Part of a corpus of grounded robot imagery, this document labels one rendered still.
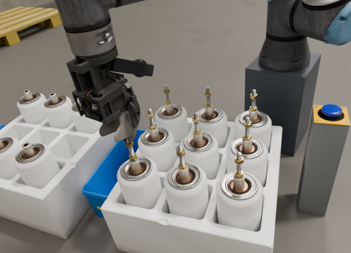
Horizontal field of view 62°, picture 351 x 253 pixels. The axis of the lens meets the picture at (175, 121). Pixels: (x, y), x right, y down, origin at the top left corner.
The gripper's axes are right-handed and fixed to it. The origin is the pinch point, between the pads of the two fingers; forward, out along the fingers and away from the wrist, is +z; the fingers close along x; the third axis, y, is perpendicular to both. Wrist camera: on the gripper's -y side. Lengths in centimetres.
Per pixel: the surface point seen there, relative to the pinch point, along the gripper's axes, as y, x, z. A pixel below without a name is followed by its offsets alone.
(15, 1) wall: -154, -315, 23
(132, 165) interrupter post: 1.6, 0.4, 7.4
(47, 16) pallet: -121, -210, 24
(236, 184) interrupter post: -4.4, 22.8, 8.2
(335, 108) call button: -28.6, 35.1, 1.8
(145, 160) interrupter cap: -2.4, 0.4, 9.5
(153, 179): 0.5, 4.6, 11.0
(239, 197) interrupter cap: -2.3, 24.2, 9.3
